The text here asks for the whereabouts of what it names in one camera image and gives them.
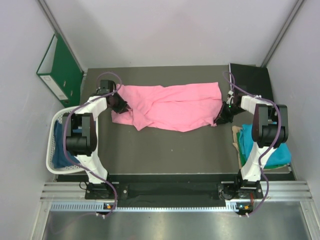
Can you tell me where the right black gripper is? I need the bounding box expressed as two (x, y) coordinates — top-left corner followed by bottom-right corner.
(213, 101), (246, 125)

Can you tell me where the pink towel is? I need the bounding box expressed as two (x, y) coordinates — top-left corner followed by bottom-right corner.
(111, 82), (222, 132)

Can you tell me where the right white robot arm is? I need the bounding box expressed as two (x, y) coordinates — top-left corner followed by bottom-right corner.
(213, 95), (289, 200)

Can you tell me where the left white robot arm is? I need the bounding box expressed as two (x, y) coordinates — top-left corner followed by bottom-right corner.
(62, 80), (131, 199)

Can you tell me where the green folded towel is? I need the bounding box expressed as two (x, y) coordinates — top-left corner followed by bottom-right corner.
(236, 131), (291, 170)

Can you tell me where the turquoise folded towel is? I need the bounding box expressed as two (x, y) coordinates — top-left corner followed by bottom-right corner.
(236, 124), (292, 170)

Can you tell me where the green lever arch binder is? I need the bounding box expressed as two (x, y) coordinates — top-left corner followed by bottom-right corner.
(36, 35), (83, 108)

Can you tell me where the dark blue towel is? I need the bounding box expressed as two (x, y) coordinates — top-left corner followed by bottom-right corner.
(52, 120), (75, 169)

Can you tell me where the white perforated plastic basket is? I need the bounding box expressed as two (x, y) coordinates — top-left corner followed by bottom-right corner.
(45, 107), (99, 175)

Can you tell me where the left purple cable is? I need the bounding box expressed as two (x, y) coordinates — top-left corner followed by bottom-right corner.
(61, 71), (123, 216)

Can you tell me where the purple cable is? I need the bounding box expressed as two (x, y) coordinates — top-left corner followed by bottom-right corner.
(222, 71), (283, 217)
(61, 71), (123, 216)

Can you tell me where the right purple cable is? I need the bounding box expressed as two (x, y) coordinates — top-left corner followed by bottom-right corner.
(222, 71), (283, 217)

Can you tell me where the aluminium extrusion rail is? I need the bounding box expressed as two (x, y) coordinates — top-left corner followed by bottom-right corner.
(40, 181), (313, 202)

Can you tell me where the grey slotted cable duct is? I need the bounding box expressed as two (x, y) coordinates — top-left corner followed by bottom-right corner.
(49, 201), (253, 212)

